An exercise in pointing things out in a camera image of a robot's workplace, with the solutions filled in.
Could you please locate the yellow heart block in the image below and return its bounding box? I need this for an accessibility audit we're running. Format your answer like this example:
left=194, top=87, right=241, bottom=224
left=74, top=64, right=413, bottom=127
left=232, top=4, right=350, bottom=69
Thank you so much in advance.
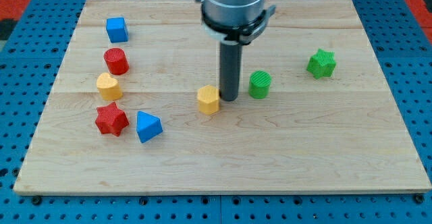
left=96, top=73, right=123, bottom=101

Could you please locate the green star block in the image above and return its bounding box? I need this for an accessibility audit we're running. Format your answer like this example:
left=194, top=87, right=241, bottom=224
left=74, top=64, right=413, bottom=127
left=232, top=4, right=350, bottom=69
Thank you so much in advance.
left=306, top=49, right=336, bottom=79

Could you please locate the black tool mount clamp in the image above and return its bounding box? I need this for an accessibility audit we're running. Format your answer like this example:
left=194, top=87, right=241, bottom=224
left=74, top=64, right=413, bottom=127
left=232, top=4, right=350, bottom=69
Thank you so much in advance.
left=201, top=5, right=276, bottom=45

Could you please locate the red cylinder block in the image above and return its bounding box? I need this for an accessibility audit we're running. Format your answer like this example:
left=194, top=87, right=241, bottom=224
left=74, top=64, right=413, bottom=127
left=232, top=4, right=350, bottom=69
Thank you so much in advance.
left=103, top=47, right=129, bottom=75

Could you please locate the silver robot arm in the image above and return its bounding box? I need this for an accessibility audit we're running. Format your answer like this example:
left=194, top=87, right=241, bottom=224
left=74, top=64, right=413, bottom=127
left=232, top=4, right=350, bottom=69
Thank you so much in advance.
left=201, top=0, right=267, bottom=28

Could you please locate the yellow hexagon block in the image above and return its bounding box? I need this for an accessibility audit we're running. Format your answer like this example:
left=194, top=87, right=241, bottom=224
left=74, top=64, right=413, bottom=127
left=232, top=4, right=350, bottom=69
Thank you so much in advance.
left=197, top=85, right=219, bottom=115

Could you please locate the blue cube block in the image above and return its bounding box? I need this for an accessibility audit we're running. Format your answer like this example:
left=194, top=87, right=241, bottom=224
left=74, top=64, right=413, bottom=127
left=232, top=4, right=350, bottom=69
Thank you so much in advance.
left=106, top=17, right=129, bottom=43

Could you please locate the red star block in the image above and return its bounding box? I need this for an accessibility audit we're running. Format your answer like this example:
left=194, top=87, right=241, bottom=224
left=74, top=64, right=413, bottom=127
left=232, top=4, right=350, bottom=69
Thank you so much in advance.
left=95, top=102, right=130, bottom=137

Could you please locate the blue triangle block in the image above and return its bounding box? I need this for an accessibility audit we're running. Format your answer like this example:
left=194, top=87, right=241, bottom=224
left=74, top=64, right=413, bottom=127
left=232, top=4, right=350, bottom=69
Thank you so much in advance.
left=136, top=111, right=163, bottom=143

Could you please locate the green cylinder block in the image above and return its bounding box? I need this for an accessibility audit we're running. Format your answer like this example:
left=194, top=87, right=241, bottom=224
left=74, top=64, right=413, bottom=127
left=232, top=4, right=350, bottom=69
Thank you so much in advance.
left=248, top=70, right=272, bottom=99

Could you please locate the wooden board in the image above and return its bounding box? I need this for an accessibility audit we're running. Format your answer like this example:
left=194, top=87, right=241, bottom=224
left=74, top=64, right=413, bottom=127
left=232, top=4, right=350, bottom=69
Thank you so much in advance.
left=14, top=0, right=431, bottom=196

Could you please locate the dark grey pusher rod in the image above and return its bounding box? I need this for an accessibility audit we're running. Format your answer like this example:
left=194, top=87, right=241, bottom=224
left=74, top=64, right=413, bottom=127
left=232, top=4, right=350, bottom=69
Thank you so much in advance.
left=219, top=43, right=242, bottom=101

